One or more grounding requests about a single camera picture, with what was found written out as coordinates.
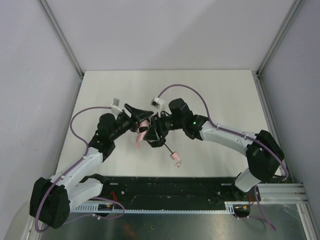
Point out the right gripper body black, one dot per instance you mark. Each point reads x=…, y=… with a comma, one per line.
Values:
x=157, y=124

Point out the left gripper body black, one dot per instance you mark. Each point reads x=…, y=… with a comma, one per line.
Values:
x=130, y=117

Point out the pink folding umbrella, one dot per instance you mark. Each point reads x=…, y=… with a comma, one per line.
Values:
x=142, y=131

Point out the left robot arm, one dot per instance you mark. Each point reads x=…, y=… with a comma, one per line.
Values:
x=53, y=198

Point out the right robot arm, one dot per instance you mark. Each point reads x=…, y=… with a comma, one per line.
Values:
x=264, y=156

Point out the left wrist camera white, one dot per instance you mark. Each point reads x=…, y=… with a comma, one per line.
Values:
x=116, y=103

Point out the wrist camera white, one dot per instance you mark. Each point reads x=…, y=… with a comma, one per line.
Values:
x=158, y=104
x=116, y=103

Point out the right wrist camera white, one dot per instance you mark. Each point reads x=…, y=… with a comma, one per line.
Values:
x=158, y=104

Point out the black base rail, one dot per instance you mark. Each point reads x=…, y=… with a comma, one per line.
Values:
x=171, y=193

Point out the grey cable duct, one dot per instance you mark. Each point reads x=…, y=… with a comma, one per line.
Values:
x=96, y=208

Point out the aluminium frame post left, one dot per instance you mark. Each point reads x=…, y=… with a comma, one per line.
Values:
x=48, y=13

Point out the aluminium frame post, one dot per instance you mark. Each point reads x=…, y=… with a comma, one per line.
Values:
x=280, y=34
x=48, y=13

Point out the aluminium frame post right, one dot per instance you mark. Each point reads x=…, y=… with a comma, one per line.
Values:
x=280, y=34

